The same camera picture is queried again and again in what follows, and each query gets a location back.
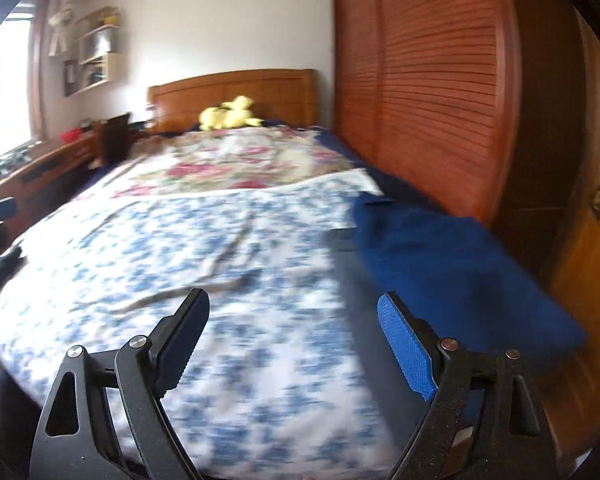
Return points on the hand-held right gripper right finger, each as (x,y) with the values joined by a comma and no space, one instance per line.
(407,345)

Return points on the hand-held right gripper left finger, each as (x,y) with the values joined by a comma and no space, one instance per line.
(180,345)

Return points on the blue suit jacket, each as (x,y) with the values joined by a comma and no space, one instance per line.
(455,270)

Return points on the black folded garment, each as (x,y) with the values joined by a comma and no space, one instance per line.
(0,280)

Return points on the wooden desk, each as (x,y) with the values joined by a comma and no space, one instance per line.
(45,160)

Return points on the red bowl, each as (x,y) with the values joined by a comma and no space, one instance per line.
(71,135)

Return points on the blue floral blanket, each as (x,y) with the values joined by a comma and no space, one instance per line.
(155,240)

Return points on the window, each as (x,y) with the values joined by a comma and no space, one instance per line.
(10,85)

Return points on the dark wooden chair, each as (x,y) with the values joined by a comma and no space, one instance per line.
(114,137)

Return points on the wooden door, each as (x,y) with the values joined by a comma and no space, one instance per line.
(590,310)

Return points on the pink floral quilt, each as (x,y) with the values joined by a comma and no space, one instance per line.
(230,160)

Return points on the wooden bed headboard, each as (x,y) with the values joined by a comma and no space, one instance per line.
(190,95)

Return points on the yellow plush toy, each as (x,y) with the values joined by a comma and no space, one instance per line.
(227,115)

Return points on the wooden louvered wardrobe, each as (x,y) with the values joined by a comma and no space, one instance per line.
(430,85)

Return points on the white wall shelf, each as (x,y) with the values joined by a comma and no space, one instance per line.
(112,67)

